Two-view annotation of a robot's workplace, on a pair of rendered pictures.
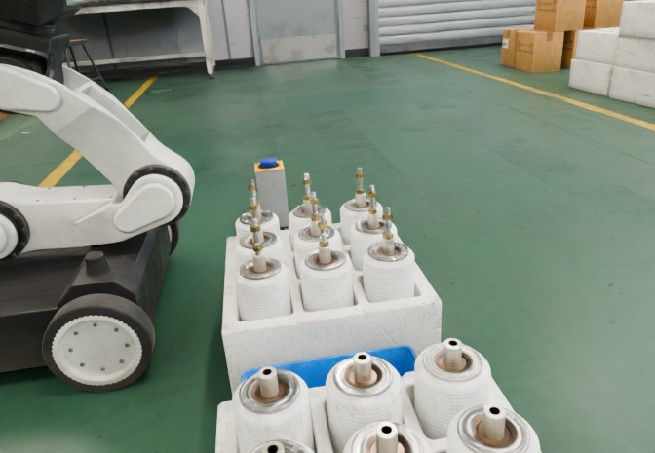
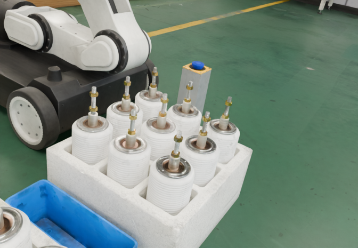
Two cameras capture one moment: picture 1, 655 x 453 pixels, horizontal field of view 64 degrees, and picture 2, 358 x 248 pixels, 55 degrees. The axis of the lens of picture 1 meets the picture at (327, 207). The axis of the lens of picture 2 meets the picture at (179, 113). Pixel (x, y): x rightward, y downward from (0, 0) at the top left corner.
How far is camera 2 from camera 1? 0.58 m
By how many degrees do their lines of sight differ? 33
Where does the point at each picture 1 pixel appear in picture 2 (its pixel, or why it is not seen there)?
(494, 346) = not seen: outside the picture
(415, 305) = (159, 218)
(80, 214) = (74, 44)
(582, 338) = not seen: outside the picture
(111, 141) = (96, 6)
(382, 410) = not seen: outside the picture
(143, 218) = (93, 61)
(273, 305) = (82, 151)
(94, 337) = (27, 112)
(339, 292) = (121, 172)
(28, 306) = (21, 79)
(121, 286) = (53, 93)
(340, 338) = (106, 202)
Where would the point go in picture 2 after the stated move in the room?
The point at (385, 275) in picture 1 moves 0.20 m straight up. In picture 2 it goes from (152, 181) to (165, 94)
